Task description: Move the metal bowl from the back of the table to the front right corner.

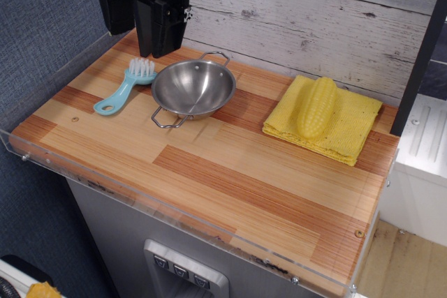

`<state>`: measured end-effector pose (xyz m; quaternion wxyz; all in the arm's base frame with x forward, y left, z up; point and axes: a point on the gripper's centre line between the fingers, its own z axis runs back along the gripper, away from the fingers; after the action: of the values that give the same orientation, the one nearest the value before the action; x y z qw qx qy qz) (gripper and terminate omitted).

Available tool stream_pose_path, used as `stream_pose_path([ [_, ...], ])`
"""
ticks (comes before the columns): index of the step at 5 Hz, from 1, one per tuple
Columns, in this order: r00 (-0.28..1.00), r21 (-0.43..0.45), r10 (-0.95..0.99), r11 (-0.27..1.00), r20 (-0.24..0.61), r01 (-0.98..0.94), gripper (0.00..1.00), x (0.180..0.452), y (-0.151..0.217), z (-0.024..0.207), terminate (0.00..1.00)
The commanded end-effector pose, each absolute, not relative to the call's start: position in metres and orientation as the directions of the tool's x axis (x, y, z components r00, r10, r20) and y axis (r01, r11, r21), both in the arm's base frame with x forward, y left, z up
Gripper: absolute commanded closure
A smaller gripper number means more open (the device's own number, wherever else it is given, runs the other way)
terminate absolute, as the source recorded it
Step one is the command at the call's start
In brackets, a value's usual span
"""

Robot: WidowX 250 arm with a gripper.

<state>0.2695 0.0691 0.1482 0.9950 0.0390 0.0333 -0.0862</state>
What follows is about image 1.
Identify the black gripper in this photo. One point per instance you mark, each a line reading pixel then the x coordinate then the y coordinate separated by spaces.
pixel 160 24

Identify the metal bowl with wire handles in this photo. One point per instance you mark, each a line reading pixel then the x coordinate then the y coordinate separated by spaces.
pixel 193 89

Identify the light blue scrub brush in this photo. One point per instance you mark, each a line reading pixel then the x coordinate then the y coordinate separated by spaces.
pixel 139 72

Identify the clear acrylic table guard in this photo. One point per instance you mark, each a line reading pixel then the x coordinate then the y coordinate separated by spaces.
pixel 43 52

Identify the yellow plastic corn cob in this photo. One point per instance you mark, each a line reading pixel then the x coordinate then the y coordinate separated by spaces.
pixel 317 108

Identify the grey toy fridge cabinet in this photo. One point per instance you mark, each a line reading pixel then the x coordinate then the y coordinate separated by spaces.
pixel 120 230

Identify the yellow folded cloth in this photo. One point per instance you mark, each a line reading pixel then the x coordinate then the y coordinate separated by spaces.
pixel 343 139

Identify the silver dispenser button panel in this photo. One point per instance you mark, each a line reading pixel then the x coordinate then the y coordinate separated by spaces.
pixel 178 275

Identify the yellow black object bottom left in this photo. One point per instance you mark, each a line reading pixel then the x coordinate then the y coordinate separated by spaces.
pixel 43 290

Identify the white toy sink counter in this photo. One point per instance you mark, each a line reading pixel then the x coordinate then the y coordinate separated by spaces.
pixel 414 197

